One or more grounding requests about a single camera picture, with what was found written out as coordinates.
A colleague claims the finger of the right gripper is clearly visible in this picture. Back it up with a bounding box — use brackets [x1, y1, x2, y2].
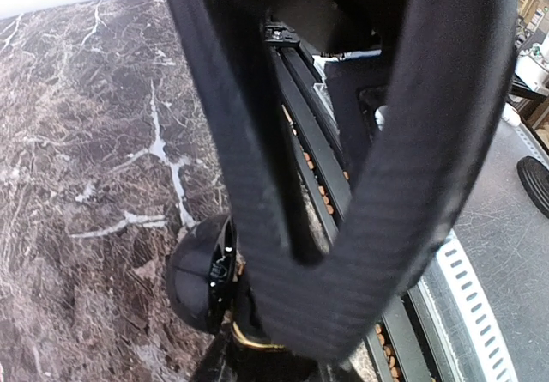
[166, 0, 516, 361]

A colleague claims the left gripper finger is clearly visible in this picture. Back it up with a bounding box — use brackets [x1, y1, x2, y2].
[189, 325, 244, 382]

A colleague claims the black charging case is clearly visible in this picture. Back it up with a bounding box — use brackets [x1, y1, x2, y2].
[165, 215, 288, 351]

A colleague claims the cream earbud case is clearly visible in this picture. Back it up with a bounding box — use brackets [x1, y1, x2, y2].
[502, 103, 522, 127]

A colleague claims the black front rail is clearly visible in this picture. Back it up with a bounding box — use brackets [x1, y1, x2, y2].
[261, 21, 451, 382]

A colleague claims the white slotted cable duct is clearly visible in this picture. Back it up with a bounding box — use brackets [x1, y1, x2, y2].
[437, 232, 518, 381]

